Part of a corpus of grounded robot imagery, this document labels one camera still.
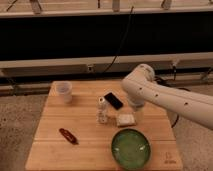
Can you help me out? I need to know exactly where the white folded cloth pad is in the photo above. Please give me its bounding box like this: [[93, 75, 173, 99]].
[[116, 114, 136, 127]]

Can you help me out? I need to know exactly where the black smartphone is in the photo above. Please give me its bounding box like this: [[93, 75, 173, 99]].
[[104, 93, 123, 110]]

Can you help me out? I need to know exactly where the green round bowl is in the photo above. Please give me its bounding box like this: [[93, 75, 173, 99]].
[[111, 128, 151, 171]]

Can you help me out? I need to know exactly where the small clear plastic bottle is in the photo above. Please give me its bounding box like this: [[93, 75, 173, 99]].
[[97, 97, 108, 124]]

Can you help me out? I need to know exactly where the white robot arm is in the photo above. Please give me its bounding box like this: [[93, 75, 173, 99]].
[[121, 64, 213, 130]]

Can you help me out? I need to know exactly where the black hanging cable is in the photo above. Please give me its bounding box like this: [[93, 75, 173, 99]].
[[101, 5, 135, 74]]

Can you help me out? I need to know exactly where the wooden cutting board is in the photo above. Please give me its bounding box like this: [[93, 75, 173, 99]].
[[26, 80, 183, 171]]

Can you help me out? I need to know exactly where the translucent plastic cup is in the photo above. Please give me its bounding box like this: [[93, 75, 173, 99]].
[[55, 81, 72, 103]]

